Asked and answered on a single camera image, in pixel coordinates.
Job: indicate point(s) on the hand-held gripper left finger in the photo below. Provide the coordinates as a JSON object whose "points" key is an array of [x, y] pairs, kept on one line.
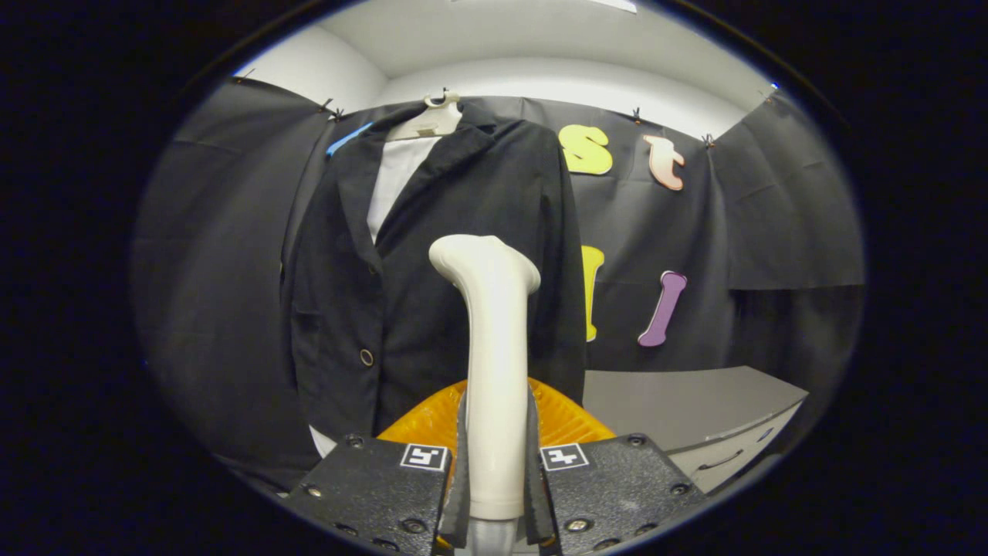
{"points": [[457, 494]]}

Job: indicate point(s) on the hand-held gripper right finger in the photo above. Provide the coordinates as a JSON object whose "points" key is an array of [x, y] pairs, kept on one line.
{"points": [[538, 494]]}

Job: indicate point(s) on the white garment steamer wand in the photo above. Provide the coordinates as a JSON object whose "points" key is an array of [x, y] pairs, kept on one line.
{"points": [[498, 347]]}

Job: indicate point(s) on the black suit jacket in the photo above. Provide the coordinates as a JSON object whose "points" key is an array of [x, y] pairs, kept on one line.
{"points": [[463, 193]]}

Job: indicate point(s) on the white shirt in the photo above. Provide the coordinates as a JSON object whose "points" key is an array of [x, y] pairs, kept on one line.
{"points": [[394, 181]]}

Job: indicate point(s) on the grey cabinet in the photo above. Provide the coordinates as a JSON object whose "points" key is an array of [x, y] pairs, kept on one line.
{"points": [[679, 401]]}

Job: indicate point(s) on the small cabinet lock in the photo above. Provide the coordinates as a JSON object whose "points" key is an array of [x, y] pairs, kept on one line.
{"points": [[766, 435]]}

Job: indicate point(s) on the black backdrop cloth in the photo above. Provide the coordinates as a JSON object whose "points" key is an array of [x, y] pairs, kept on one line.
{"points": [[231, 270]]}

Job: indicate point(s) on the ceiling light panel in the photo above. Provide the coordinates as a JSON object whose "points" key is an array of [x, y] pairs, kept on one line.
{"points": [[617, 5]]}

